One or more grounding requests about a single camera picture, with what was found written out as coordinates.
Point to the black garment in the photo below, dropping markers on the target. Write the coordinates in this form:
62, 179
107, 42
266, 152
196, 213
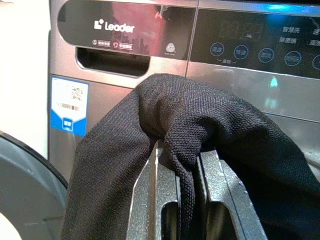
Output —
200, 112

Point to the grey washing machine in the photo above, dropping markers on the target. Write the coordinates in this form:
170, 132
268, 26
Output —
250, 100

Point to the blue and white code sticker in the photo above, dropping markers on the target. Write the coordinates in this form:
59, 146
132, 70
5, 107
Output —
68, 107

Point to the black touch control panel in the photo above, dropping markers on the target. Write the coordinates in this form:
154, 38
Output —
250, 40

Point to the glossy black detergent drawer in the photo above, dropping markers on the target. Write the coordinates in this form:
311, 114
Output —
125, 25

